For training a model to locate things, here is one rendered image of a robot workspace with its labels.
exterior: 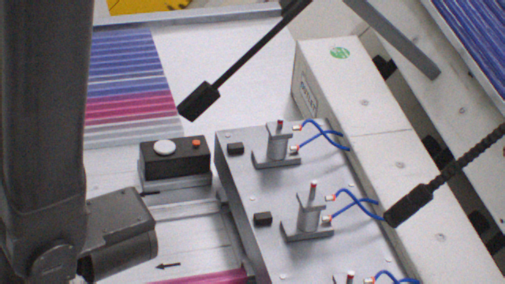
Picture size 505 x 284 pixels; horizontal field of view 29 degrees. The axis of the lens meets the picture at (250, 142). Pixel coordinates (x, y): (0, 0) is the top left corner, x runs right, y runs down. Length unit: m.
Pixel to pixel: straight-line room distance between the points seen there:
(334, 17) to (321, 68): 2.50
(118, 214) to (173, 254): 0.27
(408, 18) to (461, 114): 0.17
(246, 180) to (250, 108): 0.21
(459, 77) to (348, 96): 0.13
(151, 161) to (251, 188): 0.12
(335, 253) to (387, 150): 0.15
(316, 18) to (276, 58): 2.41
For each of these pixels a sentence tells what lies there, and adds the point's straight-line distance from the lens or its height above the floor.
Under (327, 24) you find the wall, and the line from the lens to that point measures 3.66.
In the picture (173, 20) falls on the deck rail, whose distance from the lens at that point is 1.36.
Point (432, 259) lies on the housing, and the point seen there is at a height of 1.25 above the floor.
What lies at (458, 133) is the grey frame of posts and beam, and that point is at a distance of 1.05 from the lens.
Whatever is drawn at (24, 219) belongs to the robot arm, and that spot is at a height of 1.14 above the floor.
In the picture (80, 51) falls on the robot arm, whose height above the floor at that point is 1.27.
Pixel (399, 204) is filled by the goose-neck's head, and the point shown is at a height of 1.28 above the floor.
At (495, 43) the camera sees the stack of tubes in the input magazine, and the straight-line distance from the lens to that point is 1.04.
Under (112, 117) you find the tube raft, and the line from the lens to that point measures 1.18.
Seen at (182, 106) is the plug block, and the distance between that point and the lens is 1.02.
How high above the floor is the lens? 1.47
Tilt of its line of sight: 18 degrees down
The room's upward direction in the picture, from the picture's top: 49 degrees clockwise
